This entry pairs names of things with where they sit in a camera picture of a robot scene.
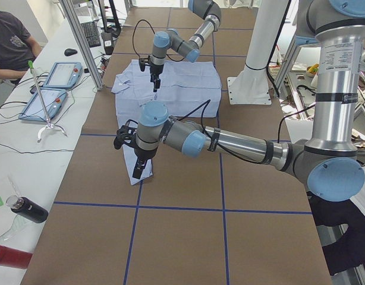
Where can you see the black keyboard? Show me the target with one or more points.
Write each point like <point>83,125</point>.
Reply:
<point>91,33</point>

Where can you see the standing person black trousers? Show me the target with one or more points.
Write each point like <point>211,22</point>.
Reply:
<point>349,250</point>

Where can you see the light blue striped shirt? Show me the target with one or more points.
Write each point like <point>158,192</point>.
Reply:
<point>192,89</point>

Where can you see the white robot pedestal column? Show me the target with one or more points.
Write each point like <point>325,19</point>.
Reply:
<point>251,84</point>

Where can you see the aluminium frame post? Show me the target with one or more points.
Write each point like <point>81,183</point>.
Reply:
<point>68,9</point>

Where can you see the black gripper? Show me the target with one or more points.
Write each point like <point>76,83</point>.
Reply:
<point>155,70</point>
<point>143,154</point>

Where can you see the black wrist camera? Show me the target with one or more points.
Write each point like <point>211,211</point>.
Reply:
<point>126,135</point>
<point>143,62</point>

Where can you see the black bottle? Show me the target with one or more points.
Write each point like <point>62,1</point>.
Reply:
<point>26,208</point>

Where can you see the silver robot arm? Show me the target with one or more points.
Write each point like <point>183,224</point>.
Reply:
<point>189,49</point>
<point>326,163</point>

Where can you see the red bottle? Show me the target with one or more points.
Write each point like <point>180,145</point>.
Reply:
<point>14,258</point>

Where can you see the upper blue teach pendant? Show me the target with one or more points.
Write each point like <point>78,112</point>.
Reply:
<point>64,75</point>

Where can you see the black computer mouse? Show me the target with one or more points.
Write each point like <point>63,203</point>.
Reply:
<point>70,52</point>

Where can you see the metal rod green tip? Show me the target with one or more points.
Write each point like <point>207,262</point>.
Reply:
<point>49,125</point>

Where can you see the seated person dark shirt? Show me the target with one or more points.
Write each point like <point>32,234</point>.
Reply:
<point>17,47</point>

